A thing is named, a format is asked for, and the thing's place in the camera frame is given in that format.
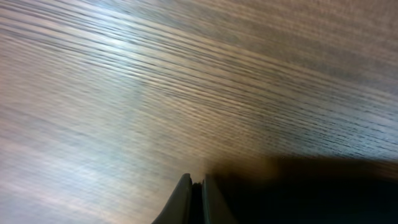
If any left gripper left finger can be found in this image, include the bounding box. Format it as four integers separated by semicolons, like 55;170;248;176
152;174;192;224

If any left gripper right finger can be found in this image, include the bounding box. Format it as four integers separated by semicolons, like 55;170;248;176
202;175;238;224

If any black garment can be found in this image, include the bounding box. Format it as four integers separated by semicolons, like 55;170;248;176
188;156;397;223

